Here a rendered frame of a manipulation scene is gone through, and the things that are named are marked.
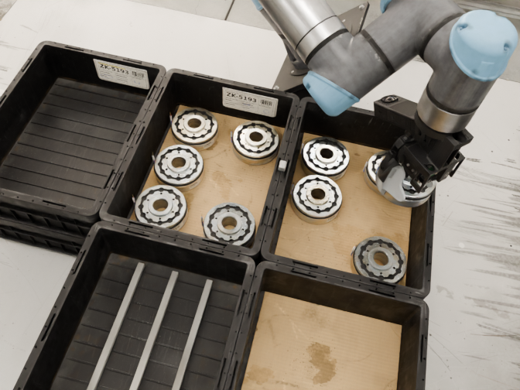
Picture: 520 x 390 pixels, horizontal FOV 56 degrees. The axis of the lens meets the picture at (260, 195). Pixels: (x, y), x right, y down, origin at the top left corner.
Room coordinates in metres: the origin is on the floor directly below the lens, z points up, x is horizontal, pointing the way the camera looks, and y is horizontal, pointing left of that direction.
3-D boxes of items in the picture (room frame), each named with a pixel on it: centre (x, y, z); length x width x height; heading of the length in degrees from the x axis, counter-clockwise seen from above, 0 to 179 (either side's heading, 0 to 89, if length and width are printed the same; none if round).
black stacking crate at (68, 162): (0.63, 0.41, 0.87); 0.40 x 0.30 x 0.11; 172
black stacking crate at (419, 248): (0.54, -0.19, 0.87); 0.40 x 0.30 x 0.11; 172
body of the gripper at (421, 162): (0.49, -0.25, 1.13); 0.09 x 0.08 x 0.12; 34
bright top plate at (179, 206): (0.49, 0.19, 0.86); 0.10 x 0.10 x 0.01
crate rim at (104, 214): (0.58, 0.11, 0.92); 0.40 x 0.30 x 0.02; 172
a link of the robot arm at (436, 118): (0.50, -0.25, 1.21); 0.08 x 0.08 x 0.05
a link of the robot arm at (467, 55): (0.50, -0.24, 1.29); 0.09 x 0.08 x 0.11; 31
